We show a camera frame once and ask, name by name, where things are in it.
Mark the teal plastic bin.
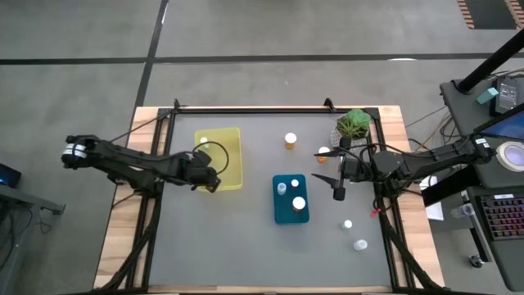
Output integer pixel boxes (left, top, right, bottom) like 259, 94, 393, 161
272, 173, 311, 226

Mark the white paper sheet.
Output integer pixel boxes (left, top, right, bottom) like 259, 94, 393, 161
419, 175, 445, 222

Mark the clear plastic vial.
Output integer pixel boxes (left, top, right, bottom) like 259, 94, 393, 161
449, 202, 477, 220

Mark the backlit keyboard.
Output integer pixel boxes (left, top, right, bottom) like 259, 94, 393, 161
479, 194, 524, 242

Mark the monitor with blue screen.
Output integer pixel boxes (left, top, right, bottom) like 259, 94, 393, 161
474, 104, 524, 143

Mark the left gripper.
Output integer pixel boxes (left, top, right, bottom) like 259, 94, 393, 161
179, 151, 221, 194

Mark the grey side desk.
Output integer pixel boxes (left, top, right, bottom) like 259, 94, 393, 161
440, 75, 524, 293

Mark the black power adapter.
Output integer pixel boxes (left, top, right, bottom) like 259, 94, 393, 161
490, 76, 523, 116

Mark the device with blue screen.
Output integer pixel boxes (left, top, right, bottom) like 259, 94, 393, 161
0, 162, 22, 188

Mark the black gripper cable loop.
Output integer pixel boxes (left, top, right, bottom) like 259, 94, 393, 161
203, 140, 230, 176

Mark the succulent in white geometric pot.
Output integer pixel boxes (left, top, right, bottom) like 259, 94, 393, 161
329, 108, 373, 151

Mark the thin black brace rod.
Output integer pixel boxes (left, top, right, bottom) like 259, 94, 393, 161
109, 108, 178, 143

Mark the white round puck device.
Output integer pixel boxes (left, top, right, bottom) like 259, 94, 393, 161
495, 140, 524, 173

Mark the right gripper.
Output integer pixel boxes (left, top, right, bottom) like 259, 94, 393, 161
310, 138, 376, 202

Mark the small teal box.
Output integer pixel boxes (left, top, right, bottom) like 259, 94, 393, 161
476, 87, 499, 106

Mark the black slanted pole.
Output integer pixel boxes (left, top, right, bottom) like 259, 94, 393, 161
457, 28, 524, 94

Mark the yellow translucent plastic bin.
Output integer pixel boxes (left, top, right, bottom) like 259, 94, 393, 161
193, 126, 244, 193

